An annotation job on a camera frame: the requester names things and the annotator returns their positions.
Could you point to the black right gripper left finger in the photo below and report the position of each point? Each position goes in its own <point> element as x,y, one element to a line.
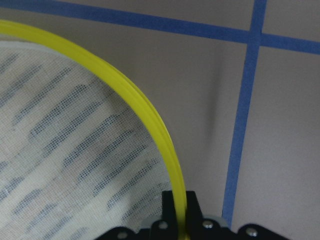
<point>165,227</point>

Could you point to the yellow steamer basket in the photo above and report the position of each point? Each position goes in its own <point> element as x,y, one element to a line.
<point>82,149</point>

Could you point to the brown gridded table mat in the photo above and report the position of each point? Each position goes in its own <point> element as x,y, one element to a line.
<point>237,83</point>

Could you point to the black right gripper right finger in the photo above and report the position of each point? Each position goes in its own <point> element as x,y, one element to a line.
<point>200,226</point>

